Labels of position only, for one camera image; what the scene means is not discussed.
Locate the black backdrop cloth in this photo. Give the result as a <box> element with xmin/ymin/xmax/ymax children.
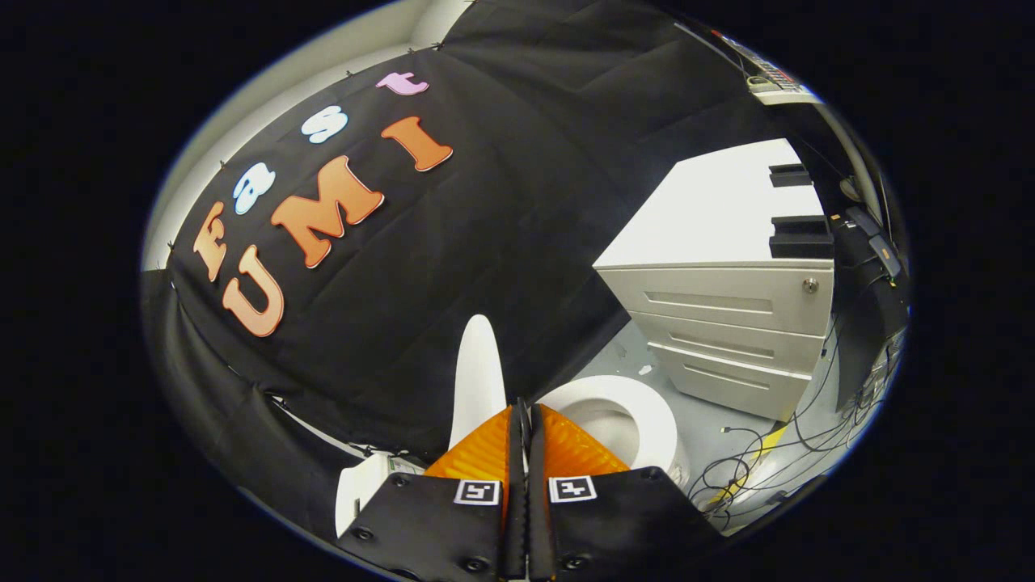
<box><xmin>142</xmin><ymin>0</ymin><xmax>809</xmax><ymax>536</ymax></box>

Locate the black equipment stack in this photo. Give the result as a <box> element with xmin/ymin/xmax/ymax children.
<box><xmin>831</xmin><ymin>205</ymin><xmax>911</xmax><ymax>409</ymax></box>

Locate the bundle of black floor cables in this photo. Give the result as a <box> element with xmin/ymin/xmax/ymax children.
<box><xmin>687</xmin><ymin>319</ymin><xmax>900</xmax><ymax>528</ymax></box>

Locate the white toilet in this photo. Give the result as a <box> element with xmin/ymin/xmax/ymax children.
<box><xmin>335</xmin><ymin>375</ymin><xmax>691</xmax><ymax>540</ymax></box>

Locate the yellow floor tape strip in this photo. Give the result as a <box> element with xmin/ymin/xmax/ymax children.
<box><xmin>710</xmin><ymin>424</ymin><xmax>787</xmax><ymax>508</ymax></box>

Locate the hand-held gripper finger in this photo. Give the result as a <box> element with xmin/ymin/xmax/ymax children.
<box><xmin>527</xmin><ymin>403</ymin><xmax>725</xmax><ymax>582</ymax></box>
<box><xmin>338</xmin><ymin>400</ymin><xmax>526</xmax><ymax>582</ymax></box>

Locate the white drawer cabinet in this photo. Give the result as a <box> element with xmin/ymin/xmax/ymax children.
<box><xmin>594</xmin><ymin>138</ymin><xmax>836</xmax><ymax>422</ymax></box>

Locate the small white side table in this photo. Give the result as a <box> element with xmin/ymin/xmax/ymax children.
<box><xmin>748</xmin><ymin>79</ymin><xmax>822</xmax><ymax>107</ymax></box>

